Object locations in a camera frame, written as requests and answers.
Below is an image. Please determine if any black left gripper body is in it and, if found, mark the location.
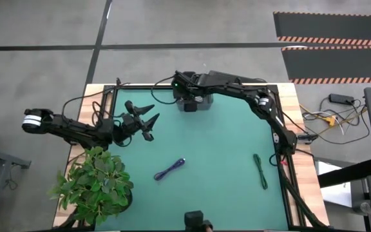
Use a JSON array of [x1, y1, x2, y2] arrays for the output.
[[120, 100, 156, 142]]

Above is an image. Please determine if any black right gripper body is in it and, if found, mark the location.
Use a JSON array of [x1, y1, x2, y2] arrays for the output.
[[172, 70, 207, 113]]

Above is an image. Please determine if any purple cable tie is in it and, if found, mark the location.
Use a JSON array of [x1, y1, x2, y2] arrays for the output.
[[153, 157, 187, 182]]

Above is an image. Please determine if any teal table mat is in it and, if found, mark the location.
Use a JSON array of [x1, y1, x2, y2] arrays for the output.
[[94, 88, 290, 231]]

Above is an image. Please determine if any potted green leafy plant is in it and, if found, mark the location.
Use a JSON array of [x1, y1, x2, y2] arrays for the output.
[[47, 145, 135, 227]]

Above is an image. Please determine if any black hazard-striped floor mat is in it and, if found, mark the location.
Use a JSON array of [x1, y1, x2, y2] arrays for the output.
[[281, 46, 371, 85], [272, 11, 371, 48]]

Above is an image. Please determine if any black power adapter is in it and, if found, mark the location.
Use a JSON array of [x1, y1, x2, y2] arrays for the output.
[[328, 93, 356, 106]]

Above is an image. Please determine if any white floor sheet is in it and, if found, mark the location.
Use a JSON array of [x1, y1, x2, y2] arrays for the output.
[[314, 160, 354, 209]]

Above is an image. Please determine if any black desk beam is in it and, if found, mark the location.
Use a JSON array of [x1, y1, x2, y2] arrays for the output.
[[317, 157, 371, 189]]

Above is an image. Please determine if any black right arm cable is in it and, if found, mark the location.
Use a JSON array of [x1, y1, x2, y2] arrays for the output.
[[150, 75, 178, 106]]

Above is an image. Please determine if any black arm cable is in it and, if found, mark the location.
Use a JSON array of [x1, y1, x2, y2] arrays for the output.
[[150, 75, 178, 106], [61, 77, 132, 130]]

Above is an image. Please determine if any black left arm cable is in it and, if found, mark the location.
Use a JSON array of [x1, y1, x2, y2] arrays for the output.
[[61, 77, 132, 130]]

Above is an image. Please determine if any black table-level camera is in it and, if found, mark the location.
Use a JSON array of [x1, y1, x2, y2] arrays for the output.
[[184, 209, 214, 232]]

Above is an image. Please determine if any green cable tie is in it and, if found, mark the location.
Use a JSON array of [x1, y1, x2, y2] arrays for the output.
[[252, 153, 269, 191]]

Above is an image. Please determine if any yellow extension cable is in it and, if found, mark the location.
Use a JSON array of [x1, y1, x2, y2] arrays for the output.
[[299, 104, 368, 137]]

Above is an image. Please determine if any black corrugated cable conduit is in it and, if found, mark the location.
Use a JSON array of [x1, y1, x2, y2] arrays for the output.
[[278, 162, 330, 230]]

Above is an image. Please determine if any black floor cable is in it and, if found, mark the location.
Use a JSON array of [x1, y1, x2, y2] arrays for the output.
[[301, 96, 371, 146]]

